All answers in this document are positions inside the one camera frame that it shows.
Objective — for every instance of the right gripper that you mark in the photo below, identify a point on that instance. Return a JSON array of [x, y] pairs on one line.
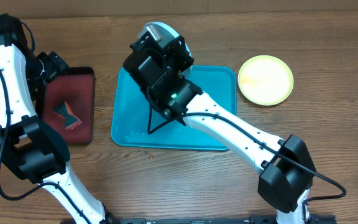
[[180, 60]]

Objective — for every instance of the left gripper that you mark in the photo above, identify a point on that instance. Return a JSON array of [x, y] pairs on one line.
[[55, 64]]

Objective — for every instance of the light blue plate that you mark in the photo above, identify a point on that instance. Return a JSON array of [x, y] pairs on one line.
[[172, 34]]

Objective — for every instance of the red and green sponge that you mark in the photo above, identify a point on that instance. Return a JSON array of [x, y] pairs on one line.
[[64, 111]]

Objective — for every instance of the yellow-green plate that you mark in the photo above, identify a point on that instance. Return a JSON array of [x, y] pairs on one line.
[[265, 80]]

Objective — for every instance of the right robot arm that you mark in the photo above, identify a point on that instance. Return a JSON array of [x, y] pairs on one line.
[[285, 167]]

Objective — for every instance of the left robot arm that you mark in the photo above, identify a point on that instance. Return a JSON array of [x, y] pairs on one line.
[[30, 148]]

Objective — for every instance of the dark red black-rimmed tray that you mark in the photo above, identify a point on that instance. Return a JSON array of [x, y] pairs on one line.
[[77, 87]]

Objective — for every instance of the teal plastic tray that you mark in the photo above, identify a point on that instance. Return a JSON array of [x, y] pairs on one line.
[[131, 112]]

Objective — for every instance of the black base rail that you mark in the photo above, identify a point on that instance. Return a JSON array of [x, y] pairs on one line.
[[259, 219]]

